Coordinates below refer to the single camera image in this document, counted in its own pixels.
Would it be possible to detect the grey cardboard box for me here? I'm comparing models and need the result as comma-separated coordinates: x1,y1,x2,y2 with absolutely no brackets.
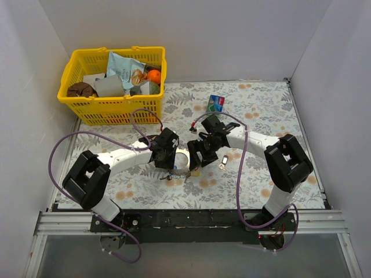
94,75,125,97

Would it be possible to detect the green blue sponge pack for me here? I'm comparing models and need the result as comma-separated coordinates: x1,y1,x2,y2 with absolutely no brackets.
206,95,225,112

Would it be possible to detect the orange fruit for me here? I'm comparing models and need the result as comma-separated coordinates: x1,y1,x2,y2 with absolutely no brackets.
147,69,161,85

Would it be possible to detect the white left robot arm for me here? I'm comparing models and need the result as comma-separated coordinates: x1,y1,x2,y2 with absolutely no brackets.
62,128,179,232

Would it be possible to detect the floral patterned table mat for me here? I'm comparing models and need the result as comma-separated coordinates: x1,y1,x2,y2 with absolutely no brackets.
56,81,326,210

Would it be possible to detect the large metal key ring disc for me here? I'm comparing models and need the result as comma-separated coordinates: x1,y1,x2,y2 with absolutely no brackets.
172,148,190,174

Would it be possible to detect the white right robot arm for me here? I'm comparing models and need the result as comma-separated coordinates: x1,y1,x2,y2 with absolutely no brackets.
187,112,314,231

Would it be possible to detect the green avocado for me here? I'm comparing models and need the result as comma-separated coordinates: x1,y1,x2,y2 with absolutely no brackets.
149,82,161,95

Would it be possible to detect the light blue chips bag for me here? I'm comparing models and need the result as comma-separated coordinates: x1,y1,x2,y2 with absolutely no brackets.
106,51,147,90

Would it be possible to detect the yellow plastic shopping basket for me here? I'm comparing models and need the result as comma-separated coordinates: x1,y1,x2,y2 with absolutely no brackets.
57,46,167,125

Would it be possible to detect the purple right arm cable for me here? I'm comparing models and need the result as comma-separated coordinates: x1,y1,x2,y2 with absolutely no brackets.
191,112,299,253

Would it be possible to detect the white carton in basket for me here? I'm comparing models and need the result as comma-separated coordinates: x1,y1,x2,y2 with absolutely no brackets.
82,73,106,87

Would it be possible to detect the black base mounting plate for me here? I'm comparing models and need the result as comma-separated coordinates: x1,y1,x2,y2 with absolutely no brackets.
89,208,296,244

